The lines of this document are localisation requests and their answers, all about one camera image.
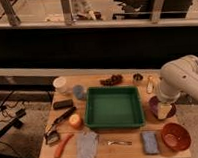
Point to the blue sponge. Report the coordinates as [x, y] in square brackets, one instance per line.
[150, 142]

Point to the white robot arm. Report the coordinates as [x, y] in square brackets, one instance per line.
[176, 76]

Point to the small metal cup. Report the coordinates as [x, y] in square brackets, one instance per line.
[137, 77]

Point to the wooden table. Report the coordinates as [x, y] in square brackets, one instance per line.
[110, 151]

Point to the green plastic tray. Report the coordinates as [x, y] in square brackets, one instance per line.
[113, 107]

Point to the metal fork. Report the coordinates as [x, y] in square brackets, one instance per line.
[113, 142]

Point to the black handled tongs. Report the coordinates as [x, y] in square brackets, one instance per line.
[59, 119]

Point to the grey blue cup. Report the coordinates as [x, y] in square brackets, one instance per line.
[79, 93]

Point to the bunch of dark grapes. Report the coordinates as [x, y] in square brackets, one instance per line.
[112, 81]

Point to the black brush block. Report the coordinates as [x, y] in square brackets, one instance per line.
[62, 104]

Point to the grey cloth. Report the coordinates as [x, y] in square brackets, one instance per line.
[86, 145]

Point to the purple plate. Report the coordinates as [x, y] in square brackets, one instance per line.
[155, 105]

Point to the red bowl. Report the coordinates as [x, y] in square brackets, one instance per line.
[175, 137]

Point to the white plastic cup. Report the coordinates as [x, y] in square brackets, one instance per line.
[60, 84]

